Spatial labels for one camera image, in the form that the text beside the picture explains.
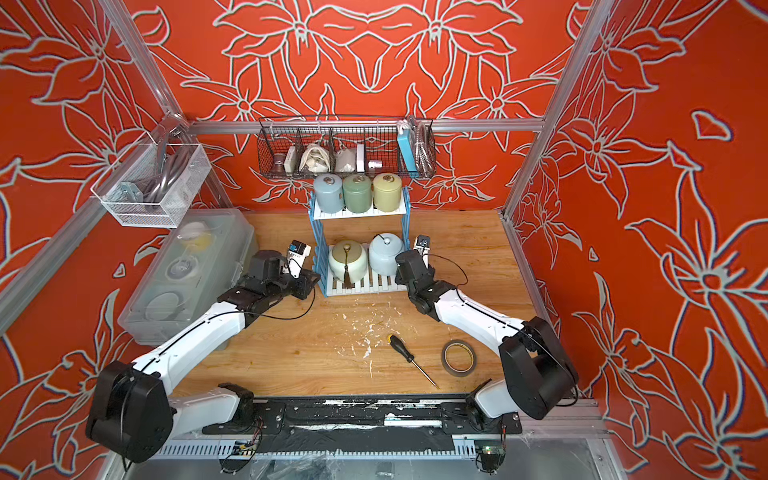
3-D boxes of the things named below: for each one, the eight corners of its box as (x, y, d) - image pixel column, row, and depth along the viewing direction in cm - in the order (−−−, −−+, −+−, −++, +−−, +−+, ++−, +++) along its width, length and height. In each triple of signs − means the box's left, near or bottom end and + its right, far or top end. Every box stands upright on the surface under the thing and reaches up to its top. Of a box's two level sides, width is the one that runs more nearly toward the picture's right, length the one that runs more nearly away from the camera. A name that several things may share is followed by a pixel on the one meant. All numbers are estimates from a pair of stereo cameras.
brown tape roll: (443, 376, 82) (445, 374, 80) (439, 342, 88) (440, 339, 86) (477, 376, 82) (479, 374, 80) (470, 342, 88) (472, 339, 86)
